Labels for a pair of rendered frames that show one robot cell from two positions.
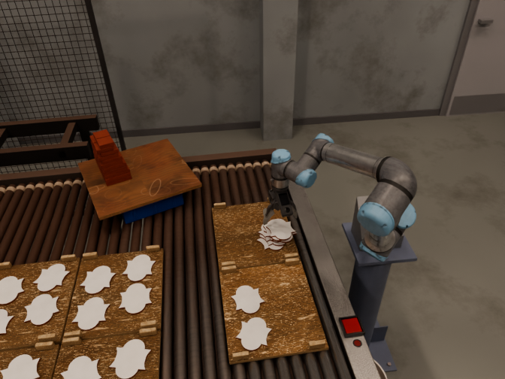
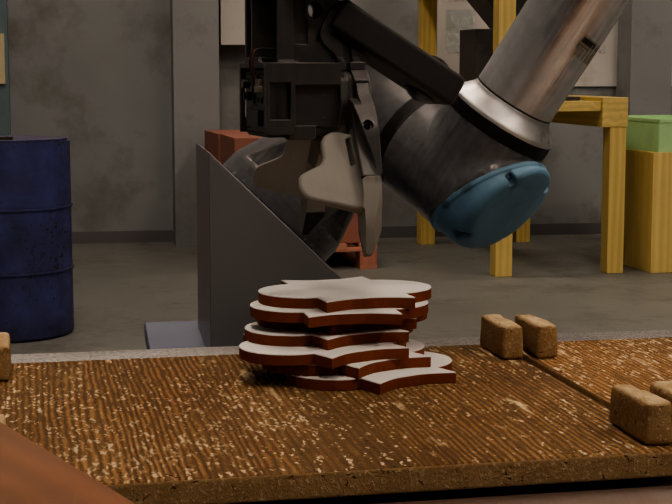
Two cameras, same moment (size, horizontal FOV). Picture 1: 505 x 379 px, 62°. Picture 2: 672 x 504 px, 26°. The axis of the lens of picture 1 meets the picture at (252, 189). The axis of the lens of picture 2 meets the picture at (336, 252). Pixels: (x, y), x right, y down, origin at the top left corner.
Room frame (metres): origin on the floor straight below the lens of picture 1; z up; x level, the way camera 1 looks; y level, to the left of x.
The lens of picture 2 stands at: (1.45, 0.97, 1.16)
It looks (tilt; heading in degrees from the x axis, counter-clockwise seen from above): 7 degrees down; 266
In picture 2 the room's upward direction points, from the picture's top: straight up
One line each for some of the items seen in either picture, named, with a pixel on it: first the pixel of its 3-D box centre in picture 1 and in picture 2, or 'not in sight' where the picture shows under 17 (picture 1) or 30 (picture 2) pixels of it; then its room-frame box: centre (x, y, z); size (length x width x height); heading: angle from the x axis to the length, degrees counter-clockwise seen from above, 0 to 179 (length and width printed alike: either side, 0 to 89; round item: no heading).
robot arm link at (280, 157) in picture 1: (281, 164); not in sight; (1.38, -0.12, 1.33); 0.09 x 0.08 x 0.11; 44
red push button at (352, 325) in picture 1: (351, 326); not in sight; (0.91, -0.35, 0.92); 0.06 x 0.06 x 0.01; 8
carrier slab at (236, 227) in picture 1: (252, 232); (290, 413); (1.41, 0.00, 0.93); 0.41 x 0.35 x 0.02; 8
